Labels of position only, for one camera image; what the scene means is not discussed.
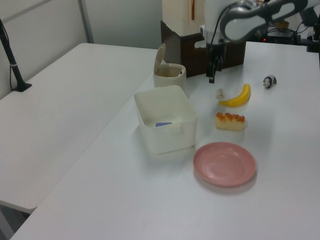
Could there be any pink plate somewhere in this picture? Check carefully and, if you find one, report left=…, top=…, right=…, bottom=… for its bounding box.
left=192, top=141, right=258, bottom=188

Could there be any grey partition frame post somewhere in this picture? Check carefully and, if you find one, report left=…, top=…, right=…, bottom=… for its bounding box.
left=78, top=0, right=95, bottom=44

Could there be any black and white panda figure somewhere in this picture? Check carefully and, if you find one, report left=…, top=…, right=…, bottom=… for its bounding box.
left=262, top=74, right=278, bottom=90

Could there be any yellow toy banana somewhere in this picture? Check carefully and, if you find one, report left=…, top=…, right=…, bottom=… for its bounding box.
left=218, top=83, right=252, bottom=109

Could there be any black table clamp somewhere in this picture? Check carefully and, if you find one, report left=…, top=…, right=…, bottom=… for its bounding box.
left=305, top=14, right=320, bottom=54

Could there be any black camera stand pole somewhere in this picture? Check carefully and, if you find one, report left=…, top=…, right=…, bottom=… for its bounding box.
left=0, top=18, right=33, bottom=94

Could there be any black electronics base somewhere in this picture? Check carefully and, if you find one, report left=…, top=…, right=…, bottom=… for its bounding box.
left=259, top=26, right=296, bottom=44

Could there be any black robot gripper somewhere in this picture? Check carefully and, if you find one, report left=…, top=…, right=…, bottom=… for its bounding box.
left=205, top=41, right=227, bottom=84

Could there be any purple card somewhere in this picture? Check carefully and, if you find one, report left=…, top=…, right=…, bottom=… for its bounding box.
left=154, top=121, right=174, bottom=129

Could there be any dark brown drawer box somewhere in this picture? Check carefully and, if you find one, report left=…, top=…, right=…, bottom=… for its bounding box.
left=160, top=19, right=248, bottom=79

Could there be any beige trash can with lid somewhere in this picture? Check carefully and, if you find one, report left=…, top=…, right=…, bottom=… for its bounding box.
left=152, top=43, right=187, bottom=93

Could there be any toy bread with orange topping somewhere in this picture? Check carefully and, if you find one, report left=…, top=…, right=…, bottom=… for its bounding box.
left=214, top=112, right=246, bottom=132

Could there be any white square plastic container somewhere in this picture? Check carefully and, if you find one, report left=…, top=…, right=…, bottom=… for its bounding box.
left=133, top=84, right=199, bottom=155

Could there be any cream plastic storage box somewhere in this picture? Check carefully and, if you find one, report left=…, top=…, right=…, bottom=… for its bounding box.
left=161, top=0, right=208, bottom=36

